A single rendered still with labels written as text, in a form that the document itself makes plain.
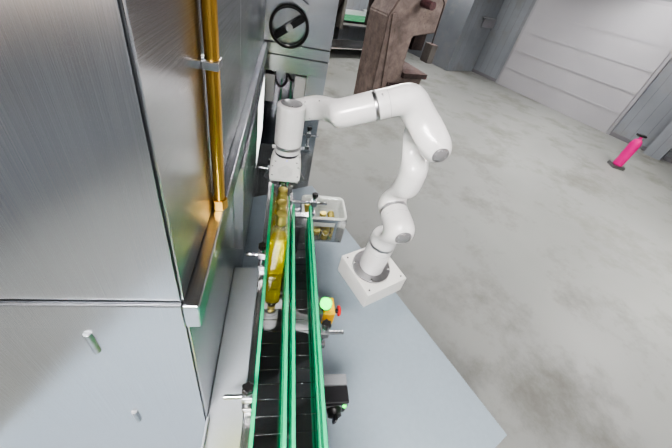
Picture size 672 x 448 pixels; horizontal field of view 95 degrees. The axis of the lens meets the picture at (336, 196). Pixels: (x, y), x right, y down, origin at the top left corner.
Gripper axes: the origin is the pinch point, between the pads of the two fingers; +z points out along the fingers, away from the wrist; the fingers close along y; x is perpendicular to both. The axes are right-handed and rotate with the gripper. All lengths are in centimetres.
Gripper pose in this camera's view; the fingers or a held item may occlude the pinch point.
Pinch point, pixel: (283, 189)
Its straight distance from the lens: 109.3
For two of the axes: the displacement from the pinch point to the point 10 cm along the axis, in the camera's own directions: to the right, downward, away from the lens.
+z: -1.9, 7.7, 6.1
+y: 9.8, 0.8, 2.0
